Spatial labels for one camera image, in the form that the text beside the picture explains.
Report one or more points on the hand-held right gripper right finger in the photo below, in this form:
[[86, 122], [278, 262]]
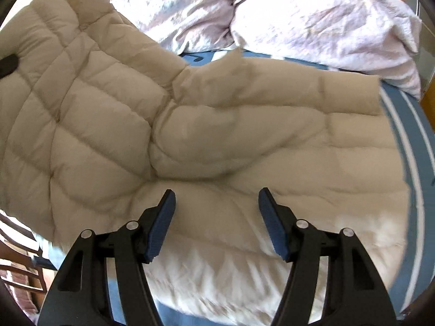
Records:
[[273, 224]]

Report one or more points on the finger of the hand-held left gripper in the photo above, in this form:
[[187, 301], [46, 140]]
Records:
[[7, 65]]

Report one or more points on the blue white striped bed sheet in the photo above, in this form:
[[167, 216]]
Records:
[[419, 271]]

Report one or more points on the lilac floral pillow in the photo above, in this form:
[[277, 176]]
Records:
[[176, 10], [323, 17]]

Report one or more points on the wooden chair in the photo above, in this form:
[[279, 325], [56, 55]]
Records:
[[23, 268]]

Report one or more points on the cream quilted down jacket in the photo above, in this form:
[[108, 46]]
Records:
[[102, 125]]

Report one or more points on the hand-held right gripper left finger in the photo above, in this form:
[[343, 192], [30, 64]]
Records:
[[159, 231]]

